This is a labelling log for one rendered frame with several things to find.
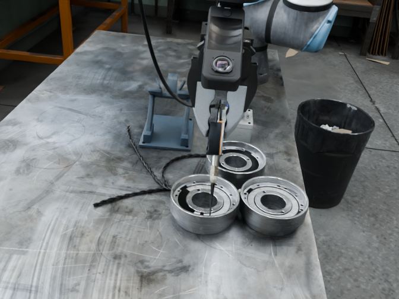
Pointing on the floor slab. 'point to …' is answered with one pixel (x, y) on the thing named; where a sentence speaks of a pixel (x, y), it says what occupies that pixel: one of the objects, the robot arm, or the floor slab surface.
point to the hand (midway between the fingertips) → (216, 131)
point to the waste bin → (329, 147)
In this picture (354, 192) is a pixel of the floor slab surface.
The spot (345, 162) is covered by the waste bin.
